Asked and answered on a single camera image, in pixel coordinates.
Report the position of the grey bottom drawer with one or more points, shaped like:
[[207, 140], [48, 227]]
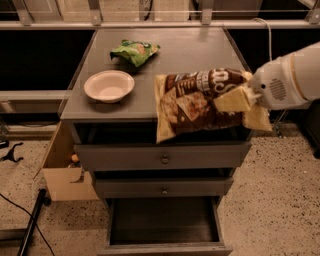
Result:
[[181, 226]]

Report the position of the cardboard box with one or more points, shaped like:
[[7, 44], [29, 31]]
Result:
[[65, 180]]

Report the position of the orange ball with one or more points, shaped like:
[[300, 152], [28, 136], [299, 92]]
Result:
[[75, 158]]

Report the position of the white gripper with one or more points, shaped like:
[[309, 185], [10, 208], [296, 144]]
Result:
[[274, 83]]

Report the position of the grey top drawer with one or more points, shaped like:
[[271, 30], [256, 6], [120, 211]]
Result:
[[156, 157]]

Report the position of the grey drawer cabinet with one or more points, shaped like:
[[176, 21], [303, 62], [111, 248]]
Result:
[[133, 120]]

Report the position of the black clamp tool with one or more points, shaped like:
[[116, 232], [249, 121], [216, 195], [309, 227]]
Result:
[[10, 155]]

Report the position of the brown chip bag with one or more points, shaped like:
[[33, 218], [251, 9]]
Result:
[[184, 103]]

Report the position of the grey middle drawer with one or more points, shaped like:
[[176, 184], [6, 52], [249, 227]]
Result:
[[163, 187]]

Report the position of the grey drawer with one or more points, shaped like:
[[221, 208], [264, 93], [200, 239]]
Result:
[[163, 187], [156, 157], [181, 226]]

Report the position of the black metal bar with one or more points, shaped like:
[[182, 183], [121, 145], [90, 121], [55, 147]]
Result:
[[40, 201]]

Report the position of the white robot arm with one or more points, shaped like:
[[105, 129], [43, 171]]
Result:
[[306, 72]]

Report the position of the metal rail frame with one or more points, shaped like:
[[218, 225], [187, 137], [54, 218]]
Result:
[[44, 41]]

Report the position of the green chip bag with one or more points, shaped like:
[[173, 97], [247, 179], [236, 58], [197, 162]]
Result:
[[136, 52]]

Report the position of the white paper bowl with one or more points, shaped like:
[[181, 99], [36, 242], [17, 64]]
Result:
[[109, 86]]

